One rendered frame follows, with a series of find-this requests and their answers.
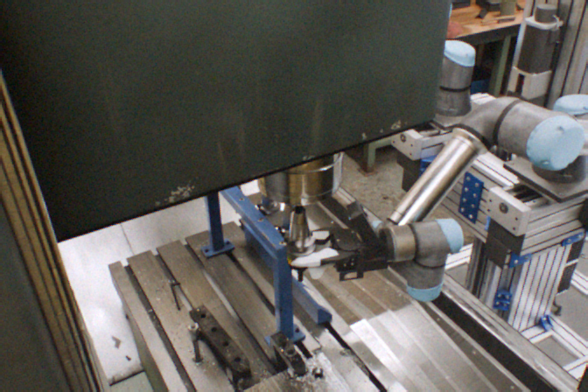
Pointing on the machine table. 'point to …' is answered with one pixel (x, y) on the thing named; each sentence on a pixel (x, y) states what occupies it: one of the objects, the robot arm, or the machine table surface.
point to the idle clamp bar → (226, 345)
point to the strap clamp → (281, 362)
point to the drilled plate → (335, 382)
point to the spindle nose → (304, 182)
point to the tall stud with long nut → (195, 341)
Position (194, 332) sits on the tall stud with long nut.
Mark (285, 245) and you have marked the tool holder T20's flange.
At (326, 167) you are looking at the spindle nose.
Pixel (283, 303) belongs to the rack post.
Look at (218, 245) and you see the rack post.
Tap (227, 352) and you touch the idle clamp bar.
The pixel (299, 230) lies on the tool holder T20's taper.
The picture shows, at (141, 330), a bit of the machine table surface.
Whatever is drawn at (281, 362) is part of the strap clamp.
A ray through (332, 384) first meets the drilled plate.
